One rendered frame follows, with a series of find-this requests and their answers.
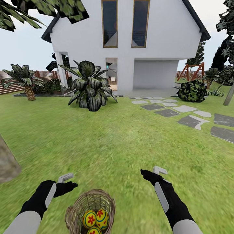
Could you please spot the fixed window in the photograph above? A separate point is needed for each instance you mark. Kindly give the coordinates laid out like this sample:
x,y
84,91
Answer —
x,y
111,74

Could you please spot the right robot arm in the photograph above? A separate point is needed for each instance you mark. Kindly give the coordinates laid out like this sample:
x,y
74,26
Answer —
x,y
176,211

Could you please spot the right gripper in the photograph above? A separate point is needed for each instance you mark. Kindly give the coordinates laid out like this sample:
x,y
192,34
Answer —
x,y
148,175

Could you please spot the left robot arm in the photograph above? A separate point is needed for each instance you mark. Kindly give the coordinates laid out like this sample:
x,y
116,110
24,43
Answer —
x,y
31,214

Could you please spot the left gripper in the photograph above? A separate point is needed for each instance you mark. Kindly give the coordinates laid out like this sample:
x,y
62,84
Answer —
x,y
66,187

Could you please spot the wicker basket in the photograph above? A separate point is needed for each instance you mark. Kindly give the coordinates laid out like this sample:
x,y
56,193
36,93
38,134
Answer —
x,y
97,199

